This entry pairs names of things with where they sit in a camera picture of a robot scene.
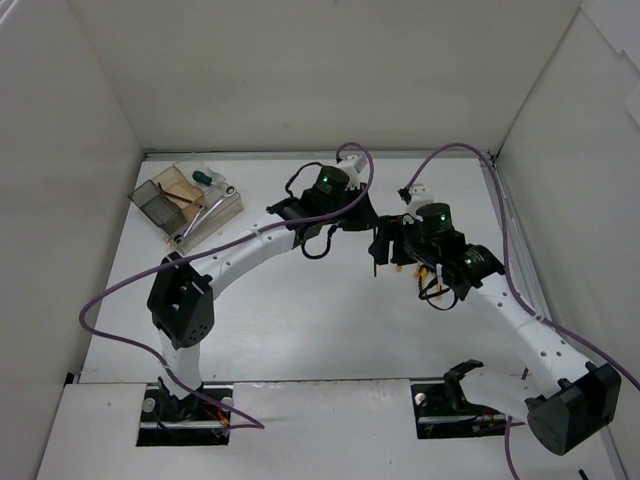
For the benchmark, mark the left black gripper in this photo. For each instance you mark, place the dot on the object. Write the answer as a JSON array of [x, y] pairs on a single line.
[[365, 211]]

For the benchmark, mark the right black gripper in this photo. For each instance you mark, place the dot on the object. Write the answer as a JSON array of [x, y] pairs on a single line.
[[383, 242]]

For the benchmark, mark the long brown hex key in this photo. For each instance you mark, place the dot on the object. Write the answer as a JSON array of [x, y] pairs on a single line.
[[372, 250]]

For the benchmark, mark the yellow handled cutting pliers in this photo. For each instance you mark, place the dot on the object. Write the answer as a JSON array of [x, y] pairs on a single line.
[[419, 275]]

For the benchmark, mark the large silver ratchet wrench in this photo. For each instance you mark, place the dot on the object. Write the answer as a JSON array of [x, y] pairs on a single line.
[[205, 212]]

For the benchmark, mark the small silver ratchet wrench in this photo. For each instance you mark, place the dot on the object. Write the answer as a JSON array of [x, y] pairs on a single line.
[[182, 237]]

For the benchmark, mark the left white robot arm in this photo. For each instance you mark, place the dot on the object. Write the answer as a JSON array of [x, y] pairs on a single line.
[[181, 300]]

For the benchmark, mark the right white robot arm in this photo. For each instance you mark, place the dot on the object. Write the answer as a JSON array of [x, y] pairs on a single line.
[[570, 398]]

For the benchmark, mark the clear plastic organizer box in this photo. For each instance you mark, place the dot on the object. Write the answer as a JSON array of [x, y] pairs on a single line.
[[170, 199]]

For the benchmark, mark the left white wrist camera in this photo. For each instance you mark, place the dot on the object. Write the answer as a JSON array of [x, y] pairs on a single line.
[[352, 165]]

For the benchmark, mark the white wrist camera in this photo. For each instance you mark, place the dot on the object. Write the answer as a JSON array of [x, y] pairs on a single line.
[[415, 197], [352, 165]]

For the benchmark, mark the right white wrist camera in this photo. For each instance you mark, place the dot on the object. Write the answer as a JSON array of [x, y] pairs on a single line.
[[415, 197]]

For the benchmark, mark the green handled screwdriver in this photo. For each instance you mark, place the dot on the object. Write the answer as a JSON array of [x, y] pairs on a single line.
[[207, 180]]

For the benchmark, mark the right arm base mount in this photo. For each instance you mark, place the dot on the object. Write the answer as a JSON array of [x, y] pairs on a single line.
[[436, 417]]

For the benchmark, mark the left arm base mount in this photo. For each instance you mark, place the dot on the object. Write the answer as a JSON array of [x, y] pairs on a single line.
[[190, 422]]

